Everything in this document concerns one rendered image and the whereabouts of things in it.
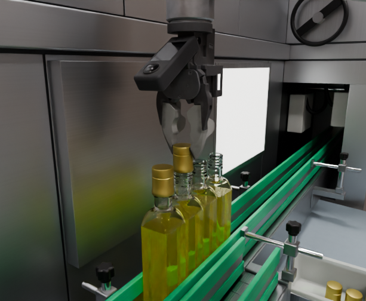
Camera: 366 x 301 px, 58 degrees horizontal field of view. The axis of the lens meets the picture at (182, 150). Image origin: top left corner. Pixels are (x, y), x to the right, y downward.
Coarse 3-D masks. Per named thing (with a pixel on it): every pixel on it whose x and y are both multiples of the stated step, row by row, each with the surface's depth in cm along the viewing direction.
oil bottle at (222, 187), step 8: (208, 184) 65; (216, 184) 64; (224, 184) 65; (216, 192) 64; (224, 192) 65; (224, 200) 65; (224, 208) 66; (224, 216) 66; (224, 224) 67; (224, 232) 67; (216, 240) 66; (224, 240) 68; (216, 248) 66
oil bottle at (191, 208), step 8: (176, 200) 56; (184, 200) 55; (192, 200) 56; (184, 208) 54; (192, 208) 55; (200, 208) 57; (184, 216) 54; (192, 216) 55; (200, 216) 57; (192, 224) 55; (200, 224) 58; (192, 232) 56; (200, 232) 58; (192, 240) 56; (200, 240) 59; (192, 248) 57; (200, 248) 59; (192, 256) 57; (200, 256) 60; (192, 264) 57; (200, 264) 60
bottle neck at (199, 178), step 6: (198, 162) 62; (204, 162) 59; (198, 168) 59; (204, 168) 60; (198, 174) 60; (204, 174) 60; (198, 180) 60; (204, 180) 60; (192, 186) 61; (198, 186) 60; (204, 186) 61
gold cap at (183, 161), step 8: (176, 144) 55; (184, 144) 55; (176, 152) 54; (184, 152) 53; (176, 160) 54; (184, 160) 54; (192, 160) 55; (176, 168) 54; (184, 168) 54; (192, 168) 55
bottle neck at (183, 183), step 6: (174, 174) 55; (180, 174) 54; (186, 174) 54; (192, 174) 56; (174, 180) 56; (180, 180) 55; (186, 180) 55; (192, 180) 56; (174, 186) 56; (180, 186) 55; (186, 186) 55; (180, 192) 55; (186, 192) 55; (180, 198) 56; (186, 198) 56
